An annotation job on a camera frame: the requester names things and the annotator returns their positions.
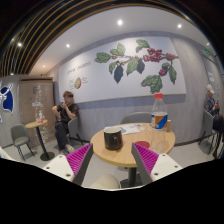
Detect dark mug with white inside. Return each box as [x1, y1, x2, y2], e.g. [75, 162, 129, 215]
[103, 126, 124, 151]

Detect grey upholstered chair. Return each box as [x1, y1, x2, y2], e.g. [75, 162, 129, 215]
[199, 109, 216, 148]
[118, 111, 153, 126]
[10, 123, 36, 162]
[66, 116, 84, 146]

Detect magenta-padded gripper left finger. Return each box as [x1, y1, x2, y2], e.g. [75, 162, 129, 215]
[42, 143, 95, 187]

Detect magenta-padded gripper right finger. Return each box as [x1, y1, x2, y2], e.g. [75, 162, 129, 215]
[130, 142, 184, 185]

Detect recessed ceiling lights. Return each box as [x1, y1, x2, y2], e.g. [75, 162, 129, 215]
[9, 19, 212, 76]

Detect beige rounded chair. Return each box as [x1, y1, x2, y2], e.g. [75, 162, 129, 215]
[89, 173, 122, 190]

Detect clear red-capped drink bottle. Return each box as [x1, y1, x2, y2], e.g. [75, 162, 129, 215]
[149, 93, 170, 154]

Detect flat round red coaster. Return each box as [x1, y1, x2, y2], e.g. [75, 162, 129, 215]
[134, 140, 152, 150]

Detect light wooden door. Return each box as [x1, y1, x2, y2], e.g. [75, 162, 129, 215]
[18, 78, 56, 148]

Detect person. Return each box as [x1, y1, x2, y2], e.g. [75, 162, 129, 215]
[203, 83, 224, 148]
[51, 90, 80, 155]

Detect small round wooden table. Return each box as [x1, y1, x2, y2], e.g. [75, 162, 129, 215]
[25, 119, 55, 162]

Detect white printed paper sheet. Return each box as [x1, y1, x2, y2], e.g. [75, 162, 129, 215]
[103, 123, 141, 136]

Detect blue wall logo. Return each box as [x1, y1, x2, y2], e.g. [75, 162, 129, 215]
[0, 83, 15, 115]

